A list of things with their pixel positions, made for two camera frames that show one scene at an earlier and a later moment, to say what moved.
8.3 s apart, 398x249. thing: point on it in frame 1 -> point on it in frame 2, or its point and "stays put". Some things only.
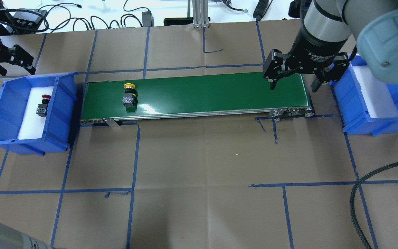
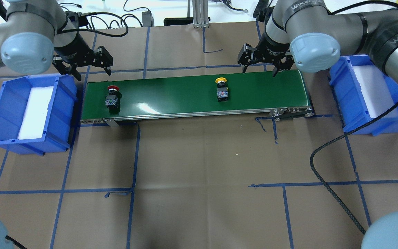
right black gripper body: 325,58 -> 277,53
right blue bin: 367,105 stays put
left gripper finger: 32,71 -> 108,71
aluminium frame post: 200,14 stays put
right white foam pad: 376,95 stays put
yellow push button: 130,100 -> 222,90
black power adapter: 148,20 stays put
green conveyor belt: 171,95 stays put
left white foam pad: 33,126 stays put
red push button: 41,109 -> 113,100
